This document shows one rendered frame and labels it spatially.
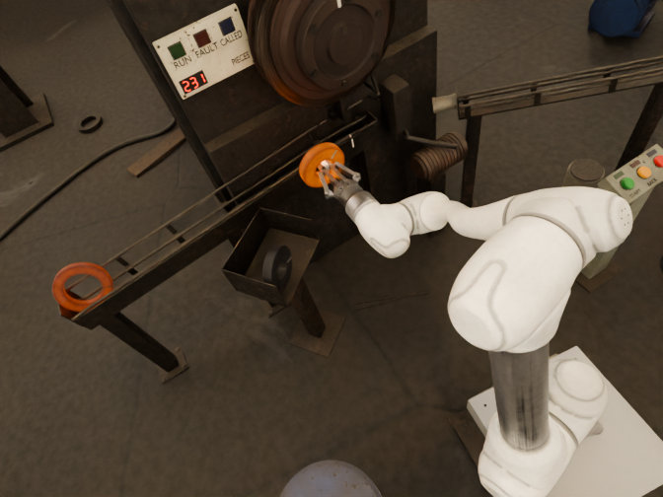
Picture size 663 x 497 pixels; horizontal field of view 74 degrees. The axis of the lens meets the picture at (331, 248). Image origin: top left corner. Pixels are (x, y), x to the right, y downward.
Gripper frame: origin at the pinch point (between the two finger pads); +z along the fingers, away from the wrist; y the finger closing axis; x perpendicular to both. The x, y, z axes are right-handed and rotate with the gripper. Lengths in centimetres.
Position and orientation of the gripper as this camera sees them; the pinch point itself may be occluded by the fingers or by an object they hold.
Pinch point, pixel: (321, 162)
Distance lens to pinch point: 143.3
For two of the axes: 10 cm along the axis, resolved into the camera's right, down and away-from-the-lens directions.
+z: -5.2, -6.7, 5.2
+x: -1.6, -5.3, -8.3
